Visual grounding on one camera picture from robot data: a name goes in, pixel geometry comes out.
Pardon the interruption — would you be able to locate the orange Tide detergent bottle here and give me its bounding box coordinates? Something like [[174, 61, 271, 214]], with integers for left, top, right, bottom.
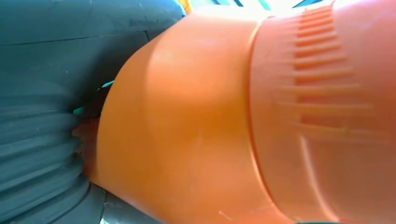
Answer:
[[72, 0, 396, 224]]

